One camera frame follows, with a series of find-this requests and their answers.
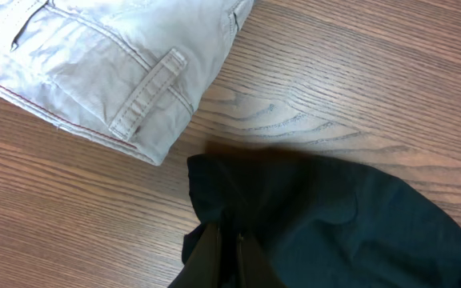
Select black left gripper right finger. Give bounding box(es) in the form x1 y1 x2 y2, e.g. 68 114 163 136
236 234 286 288

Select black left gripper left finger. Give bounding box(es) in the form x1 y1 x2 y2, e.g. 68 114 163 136
168 223 222 288

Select black t-shirt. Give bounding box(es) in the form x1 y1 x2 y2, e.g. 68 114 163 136
187 154 461 288

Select folded beige pants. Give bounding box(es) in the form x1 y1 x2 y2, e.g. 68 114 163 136
0 0 255 166

